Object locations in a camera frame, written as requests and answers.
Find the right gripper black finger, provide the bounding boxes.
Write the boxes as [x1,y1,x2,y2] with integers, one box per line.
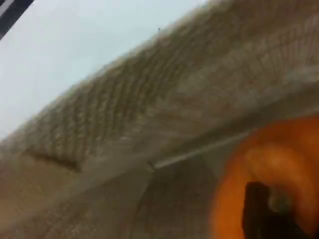
[241,181,319,239]

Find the brown jute bag with handle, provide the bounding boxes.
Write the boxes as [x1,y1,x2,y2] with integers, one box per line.
[0,0,319,239]

